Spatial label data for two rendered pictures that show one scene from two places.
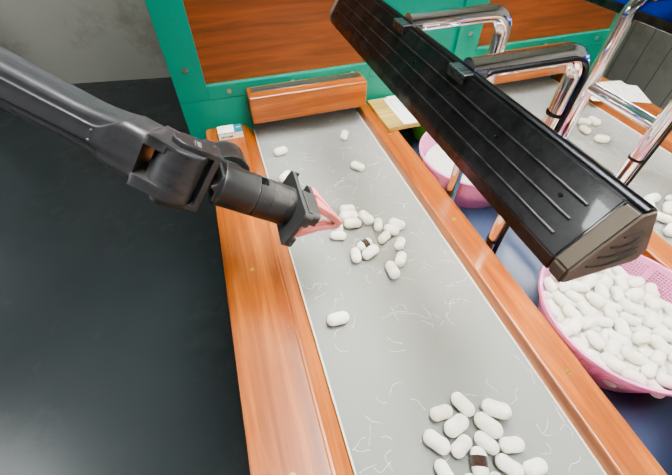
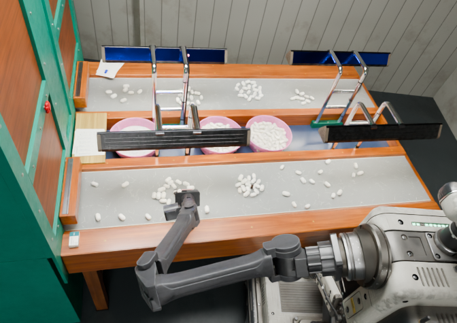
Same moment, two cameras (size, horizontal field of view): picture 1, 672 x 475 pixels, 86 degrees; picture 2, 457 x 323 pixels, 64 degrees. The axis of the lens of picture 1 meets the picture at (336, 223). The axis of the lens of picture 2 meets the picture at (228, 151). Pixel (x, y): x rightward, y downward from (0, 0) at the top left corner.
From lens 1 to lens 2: 132 cm
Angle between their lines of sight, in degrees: 58
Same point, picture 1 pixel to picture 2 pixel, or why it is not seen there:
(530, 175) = (232, 137)
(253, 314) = (202, 234)
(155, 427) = not seen: outside the picture
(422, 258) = (185, 177)
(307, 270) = not seen: hidden behind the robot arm
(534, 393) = (237, 168)
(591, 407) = (243, 157)
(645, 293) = (212, 126)
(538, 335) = (224, 158)
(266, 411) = (235, 232)
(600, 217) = (247, 134)
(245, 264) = not seen: hidden behind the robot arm
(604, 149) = (145, 94)
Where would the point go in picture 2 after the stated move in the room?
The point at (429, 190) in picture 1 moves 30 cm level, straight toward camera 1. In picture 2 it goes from (155, 162) to (208, 190)
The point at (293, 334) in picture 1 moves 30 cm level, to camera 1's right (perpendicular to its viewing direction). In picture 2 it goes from (212, 222) to (221, 169)
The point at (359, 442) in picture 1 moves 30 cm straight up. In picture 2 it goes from (243, 212) to (257, 175)
